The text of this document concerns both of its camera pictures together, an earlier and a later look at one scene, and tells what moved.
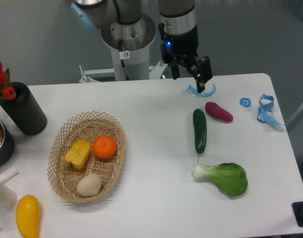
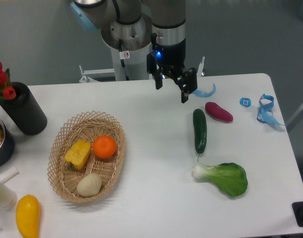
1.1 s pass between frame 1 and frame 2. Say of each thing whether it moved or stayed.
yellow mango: stayed
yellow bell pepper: stayed
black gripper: moved
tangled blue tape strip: stayed
